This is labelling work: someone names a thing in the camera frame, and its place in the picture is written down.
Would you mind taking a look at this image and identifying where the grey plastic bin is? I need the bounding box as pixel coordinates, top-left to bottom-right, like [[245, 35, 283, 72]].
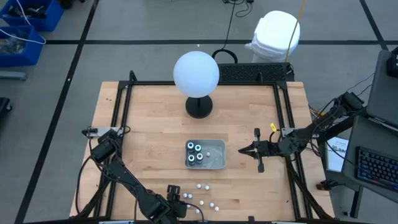
[[184, 139, 227, 170]]

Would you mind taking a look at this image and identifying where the white cable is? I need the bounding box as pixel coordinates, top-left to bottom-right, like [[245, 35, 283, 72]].
[[0, 0, 47, 45]]

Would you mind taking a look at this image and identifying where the black arched handle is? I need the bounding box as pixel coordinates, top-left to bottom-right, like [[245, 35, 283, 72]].
[[211, 49, 239, 65]]

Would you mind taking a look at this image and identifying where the black box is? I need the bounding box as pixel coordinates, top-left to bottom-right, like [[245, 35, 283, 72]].
[[386, 46, 398, 78]]

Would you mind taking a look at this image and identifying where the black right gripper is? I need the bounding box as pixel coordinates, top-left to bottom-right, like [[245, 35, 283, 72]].
[[238, 128, 280, 174]]

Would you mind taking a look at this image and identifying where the grey desk panel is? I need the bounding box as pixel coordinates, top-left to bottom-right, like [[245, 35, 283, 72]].
[[366, 49, 398, 128]]

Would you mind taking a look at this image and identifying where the blue crate with black items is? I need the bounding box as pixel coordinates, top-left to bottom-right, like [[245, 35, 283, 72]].
[[0, 0, 65, 32]]

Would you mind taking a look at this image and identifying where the yellow hanging cable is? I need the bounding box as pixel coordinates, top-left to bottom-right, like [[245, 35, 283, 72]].
[[285, 0, 308, 63]]

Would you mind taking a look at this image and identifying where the grey desk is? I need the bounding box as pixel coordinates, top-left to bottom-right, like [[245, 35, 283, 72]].
[[341, 115, 398, 218]]

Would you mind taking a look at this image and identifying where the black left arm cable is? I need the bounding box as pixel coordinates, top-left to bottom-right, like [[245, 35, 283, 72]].
[[75, 154, 96, 215]]

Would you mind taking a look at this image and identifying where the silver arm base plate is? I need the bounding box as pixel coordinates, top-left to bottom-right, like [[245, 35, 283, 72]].
[[281, 127, 321, 138], [82, 126, 125, 138]]

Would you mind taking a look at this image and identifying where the black floor clamp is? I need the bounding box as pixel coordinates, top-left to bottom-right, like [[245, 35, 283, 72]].
[[316, 179, 346, 191]]

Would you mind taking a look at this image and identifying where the black aluminium table frame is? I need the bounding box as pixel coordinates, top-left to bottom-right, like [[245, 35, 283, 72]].
[[70, 70, 335, 224]]

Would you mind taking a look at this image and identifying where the black floor cable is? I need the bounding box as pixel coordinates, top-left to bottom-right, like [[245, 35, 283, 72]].
[[222, 0, 254, 52]]

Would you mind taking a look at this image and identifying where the white paper sheet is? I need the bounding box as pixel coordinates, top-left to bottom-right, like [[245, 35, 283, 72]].
[[325, 136, 349, 173]]

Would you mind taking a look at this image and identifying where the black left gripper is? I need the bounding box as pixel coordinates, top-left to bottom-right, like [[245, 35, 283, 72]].
[[167, 185, 188, 220]]

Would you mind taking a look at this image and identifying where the grey metal floor bar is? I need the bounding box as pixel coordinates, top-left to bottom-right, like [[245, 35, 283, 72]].
[[0, 70, 28, 82]]

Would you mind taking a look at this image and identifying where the blue plastic crate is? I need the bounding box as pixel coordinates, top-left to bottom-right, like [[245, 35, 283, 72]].
[[0, 24, 45, 68]]

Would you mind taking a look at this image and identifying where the white covered bin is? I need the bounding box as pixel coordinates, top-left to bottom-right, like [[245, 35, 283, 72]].
[[244, 10, 301, 63]]

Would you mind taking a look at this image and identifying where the black backlit keyboard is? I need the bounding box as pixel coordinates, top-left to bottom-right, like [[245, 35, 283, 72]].
[[355, 146, 398, 192]]

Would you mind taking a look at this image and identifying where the black perforated equipment case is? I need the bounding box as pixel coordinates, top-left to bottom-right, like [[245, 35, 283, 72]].
[[216, 62, 295, 83]]

